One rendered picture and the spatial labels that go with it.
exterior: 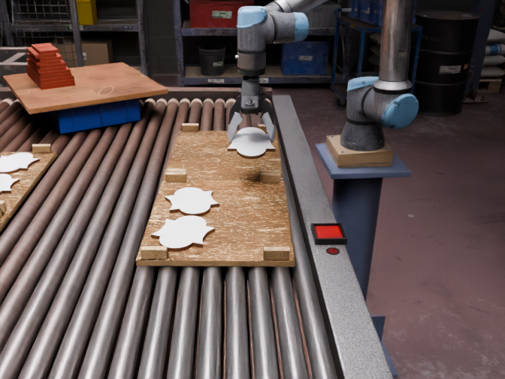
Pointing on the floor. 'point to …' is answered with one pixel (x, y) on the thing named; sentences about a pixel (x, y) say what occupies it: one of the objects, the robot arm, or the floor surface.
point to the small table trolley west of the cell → (362, 53)
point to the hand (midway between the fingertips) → (251, 141)
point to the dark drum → (443, 60)
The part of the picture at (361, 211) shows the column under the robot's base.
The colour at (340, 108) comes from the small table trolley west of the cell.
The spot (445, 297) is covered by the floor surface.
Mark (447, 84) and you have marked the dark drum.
